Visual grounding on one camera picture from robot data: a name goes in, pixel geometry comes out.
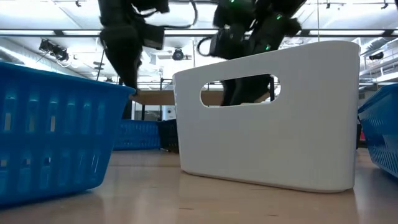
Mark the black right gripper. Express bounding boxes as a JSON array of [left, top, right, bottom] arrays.
[[221, 74, 271, 106]]

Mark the black ceiling dome light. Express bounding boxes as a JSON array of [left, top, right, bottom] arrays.
[[172, 48, 185, 62]]

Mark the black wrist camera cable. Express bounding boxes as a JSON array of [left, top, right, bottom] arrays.
[[161, 0, 199, 29], [197, 36, 213, 58]]

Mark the white plastic basket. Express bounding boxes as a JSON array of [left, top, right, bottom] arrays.
[[172, 40, 361, 194]]

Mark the black slotted plastic basket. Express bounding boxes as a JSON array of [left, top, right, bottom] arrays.
[[157, 119, 180, 154]]

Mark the black hanging cable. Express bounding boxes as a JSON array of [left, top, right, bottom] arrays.
[[95, 46, 107, 82]]

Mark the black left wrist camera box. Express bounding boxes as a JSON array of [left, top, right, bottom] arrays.
[[141, 23, 166, 50]]

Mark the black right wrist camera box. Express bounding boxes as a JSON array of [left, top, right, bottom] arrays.
[[208, 26, 248, 60]]

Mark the silver ceiling duct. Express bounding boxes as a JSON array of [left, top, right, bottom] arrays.
[[359, 36, 398, 82]]

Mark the blue slotted plastic basket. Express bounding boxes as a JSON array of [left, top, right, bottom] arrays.
[[112, 119, 162, 152], [357, 83, 398, 179], [0, 61, 136, 206]]

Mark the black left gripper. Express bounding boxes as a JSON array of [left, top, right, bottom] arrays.
[[99, 25, 144, 95]]

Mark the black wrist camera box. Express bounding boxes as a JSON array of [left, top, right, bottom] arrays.
[[141, 23, 166, 50], [208, 26, 248, 60]]

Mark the wooden shelf with black legs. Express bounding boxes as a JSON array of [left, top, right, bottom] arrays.
[[129, 76, 276, 121]]

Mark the black ceiling camera cluster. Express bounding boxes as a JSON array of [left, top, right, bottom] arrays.
[[39, 39, 70, 62]]

